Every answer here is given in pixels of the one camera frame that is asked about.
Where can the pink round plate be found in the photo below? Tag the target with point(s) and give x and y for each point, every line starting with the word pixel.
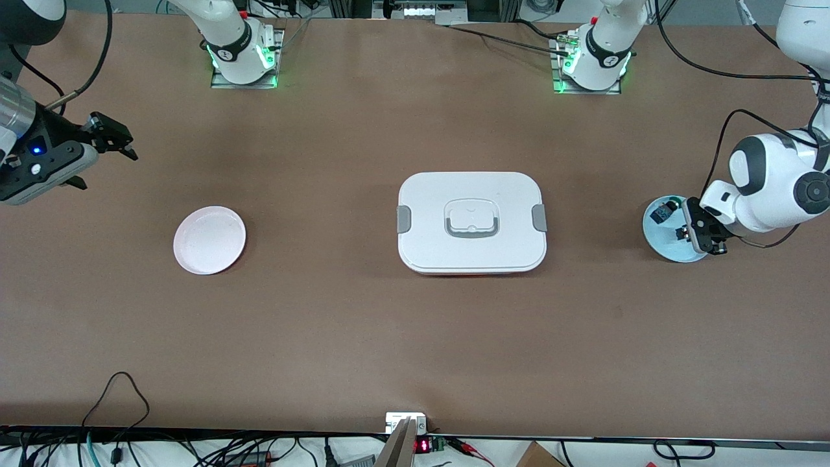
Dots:
pixel 214 246

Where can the red digit display module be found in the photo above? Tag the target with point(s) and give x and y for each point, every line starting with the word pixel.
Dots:
pixel 423 445

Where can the white light bar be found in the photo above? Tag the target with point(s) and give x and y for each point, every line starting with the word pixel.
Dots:
pixel 428 11

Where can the brown cardboard piece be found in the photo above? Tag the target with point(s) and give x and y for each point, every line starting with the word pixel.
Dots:
pixel 538 457

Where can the grey wooden slat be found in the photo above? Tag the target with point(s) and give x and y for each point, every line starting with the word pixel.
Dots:
pixel 399 451

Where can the white metal bracket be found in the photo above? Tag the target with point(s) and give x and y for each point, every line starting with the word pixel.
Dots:
pixel 395 421

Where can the black table edge rail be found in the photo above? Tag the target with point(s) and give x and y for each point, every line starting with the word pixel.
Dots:
pixel 583 439

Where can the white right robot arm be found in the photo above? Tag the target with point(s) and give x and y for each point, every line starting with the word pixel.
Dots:
pixel 220 23

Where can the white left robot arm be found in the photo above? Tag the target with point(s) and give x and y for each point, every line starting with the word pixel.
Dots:
pixel 765 194

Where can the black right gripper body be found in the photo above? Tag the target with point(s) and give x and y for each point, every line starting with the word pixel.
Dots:
pixel 59 135

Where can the light blue round plate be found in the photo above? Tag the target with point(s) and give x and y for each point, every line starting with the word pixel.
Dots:
pixel 661 243

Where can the white lidded storage box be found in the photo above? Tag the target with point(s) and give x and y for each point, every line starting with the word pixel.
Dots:
pixel 506 194

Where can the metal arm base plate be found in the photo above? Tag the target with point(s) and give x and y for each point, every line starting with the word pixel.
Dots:
pixel 583 91
pixel 220 84

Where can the red clip leads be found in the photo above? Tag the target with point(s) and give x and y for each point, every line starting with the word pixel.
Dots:
pixel 467 446

